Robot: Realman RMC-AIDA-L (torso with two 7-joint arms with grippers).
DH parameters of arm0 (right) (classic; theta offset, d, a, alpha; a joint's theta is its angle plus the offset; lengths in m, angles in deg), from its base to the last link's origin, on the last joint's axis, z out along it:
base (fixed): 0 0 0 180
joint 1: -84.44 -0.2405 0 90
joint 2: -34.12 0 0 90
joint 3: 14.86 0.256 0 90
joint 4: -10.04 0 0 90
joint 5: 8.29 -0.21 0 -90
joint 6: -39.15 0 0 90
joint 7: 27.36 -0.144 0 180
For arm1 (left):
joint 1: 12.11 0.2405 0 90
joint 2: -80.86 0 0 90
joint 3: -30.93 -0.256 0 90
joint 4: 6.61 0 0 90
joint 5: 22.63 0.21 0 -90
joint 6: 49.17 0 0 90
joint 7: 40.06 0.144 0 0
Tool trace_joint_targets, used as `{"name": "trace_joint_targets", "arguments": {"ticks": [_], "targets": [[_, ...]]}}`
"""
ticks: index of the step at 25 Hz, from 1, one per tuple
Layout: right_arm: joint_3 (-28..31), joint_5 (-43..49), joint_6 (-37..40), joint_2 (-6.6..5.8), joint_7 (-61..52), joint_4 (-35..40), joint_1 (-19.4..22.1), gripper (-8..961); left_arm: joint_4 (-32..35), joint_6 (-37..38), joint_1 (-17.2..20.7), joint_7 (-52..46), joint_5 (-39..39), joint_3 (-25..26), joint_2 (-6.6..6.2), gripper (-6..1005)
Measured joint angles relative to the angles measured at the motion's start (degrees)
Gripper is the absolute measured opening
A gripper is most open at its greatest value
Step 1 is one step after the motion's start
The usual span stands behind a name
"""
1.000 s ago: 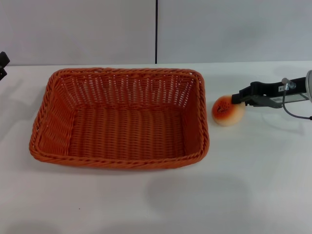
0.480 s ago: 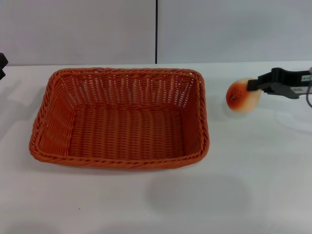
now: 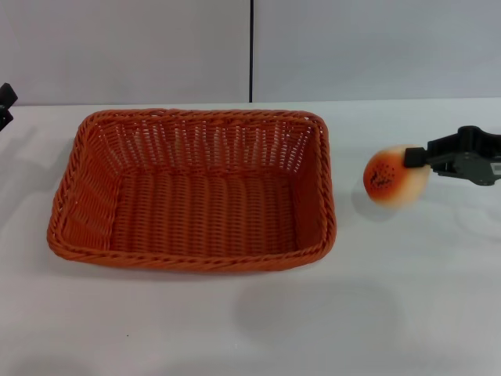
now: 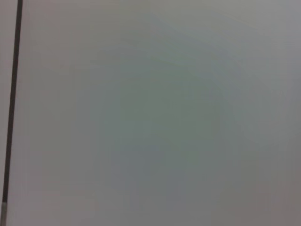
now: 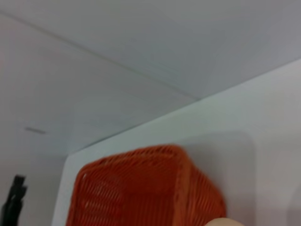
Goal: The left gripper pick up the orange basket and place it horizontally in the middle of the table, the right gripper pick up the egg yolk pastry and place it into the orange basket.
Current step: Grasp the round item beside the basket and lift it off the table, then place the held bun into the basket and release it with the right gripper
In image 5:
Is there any black stand beside table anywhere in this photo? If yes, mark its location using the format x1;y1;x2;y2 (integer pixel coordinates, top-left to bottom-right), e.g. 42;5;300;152
0;174;28;226

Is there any orange woven plastic basket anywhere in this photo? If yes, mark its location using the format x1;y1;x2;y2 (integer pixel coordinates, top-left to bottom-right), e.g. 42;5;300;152
66;144;227;226

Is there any round sesame bread bun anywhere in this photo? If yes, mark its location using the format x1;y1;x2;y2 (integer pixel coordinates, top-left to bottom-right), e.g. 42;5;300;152
205;217;239;226

